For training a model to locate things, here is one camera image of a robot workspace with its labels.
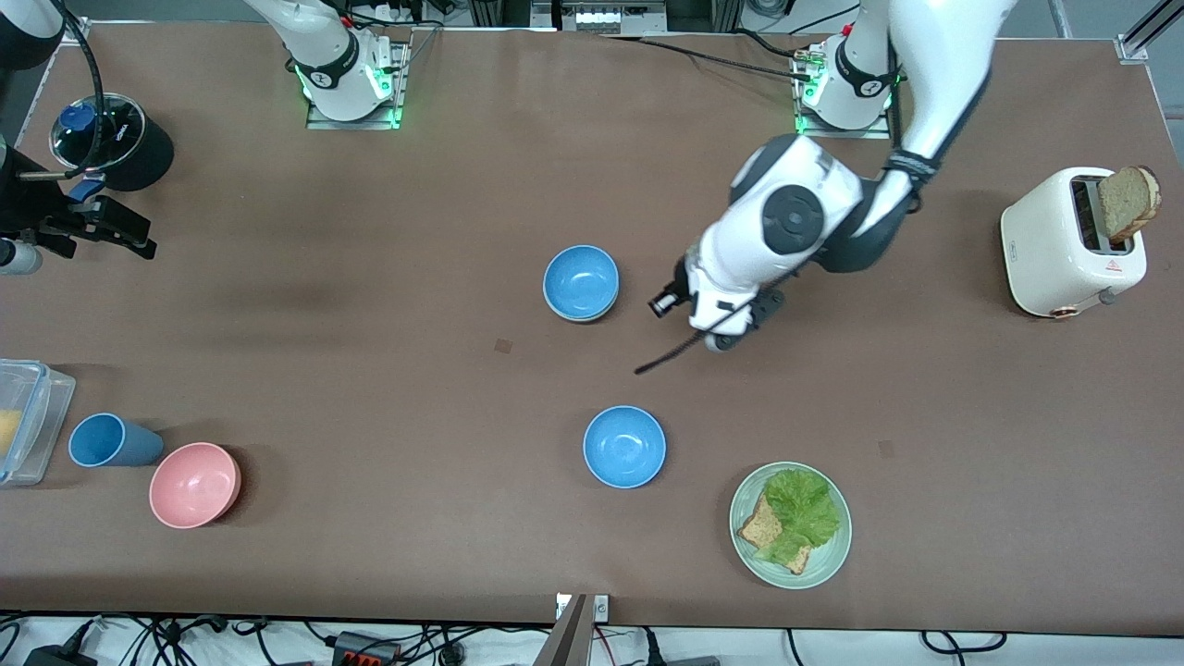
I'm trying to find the pink bowl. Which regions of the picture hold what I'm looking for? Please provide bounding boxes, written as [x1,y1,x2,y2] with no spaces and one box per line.
[149,442,243,530]

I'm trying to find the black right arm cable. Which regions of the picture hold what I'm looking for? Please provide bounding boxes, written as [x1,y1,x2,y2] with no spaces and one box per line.
[51,0,103,179]

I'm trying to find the blue bowl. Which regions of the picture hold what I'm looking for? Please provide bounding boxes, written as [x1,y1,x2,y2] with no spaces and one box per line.
[542,244,621,320]
[583,405,667,489]

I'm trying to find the black pot with blue handle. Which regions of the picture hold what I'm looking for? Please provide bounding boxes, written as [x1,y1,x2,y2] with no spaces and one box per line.
[65,111,175,204]

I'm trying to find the brown toast slice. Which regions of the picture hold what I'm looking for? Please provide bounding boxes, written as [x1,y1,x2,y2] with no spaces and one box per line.
[737,493,813,575]

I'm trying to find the white toaster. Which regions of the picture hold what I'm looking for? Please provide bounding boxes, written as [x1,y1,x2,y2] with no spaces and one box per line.
[1000,166,1149,320]

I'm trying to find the clear plastic food container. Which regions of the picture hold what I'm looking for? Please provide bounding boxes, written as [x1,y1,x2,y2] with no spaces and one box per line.
[0,359,77,488]

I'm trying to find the bread slice in toaster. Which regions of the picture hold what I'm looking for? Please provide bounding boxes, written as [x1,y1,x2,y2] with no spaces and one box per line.
[1097,165,1163,245]

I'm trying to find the pale green plate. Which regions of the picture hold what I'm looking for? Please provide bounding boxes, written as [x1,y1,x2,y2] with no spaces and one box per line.
[729,461,853,590]

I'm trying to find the grey control box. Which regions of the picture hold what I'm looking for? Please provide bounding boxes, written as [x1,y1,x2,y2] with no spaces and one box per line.
[553,0,669,34]

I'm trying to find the pale green bowl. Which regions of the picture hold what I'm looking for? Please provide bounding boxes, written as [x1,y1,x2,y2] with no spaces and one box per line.
[544,289,620,324]

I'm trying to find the glass lid with blue knob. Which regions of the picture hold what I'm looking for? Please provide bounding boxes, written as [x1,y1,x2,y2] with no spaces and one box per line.
[49,92,147,173]

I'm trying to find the blue plastic cup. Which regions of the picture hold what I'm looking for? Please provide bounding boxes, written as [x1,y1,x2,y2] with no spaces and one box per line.
[68,413,166,468]

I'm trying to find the black left arm cable chain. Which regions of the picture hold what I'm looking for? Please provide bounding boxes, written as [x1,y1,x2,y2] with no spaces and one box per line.
[634,268,798,376]

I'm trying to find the black plug with cable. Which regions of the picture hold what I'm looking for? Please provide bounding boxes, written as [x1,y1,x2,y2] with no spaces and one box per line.
[638,629,722,666]

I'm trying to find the black orange power strip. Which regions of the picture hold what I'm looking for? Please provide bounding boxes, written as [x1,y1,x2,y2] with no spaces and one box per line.
[331,631,405,666]

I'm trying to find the grey camera mount pole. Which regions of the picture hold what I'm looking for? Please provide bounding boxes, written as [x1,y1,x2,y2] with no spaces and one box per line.
[532,594,593,666]

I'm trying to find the black table cable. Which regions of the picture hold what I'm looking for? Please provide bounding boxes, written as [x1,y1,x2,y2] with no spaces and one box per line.
[599,33,817,84]
[731,28,810,61]

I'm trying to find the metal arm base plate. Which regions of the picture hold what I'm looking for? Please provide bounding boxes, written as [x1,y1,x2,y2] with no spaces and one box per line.
[794,46,894,141]
[305,42,410,130]

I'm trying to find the green lettuce leaf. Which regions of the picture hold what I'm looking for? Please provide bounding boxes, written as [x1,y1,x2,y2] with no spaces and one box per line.
[757,468,842,567]

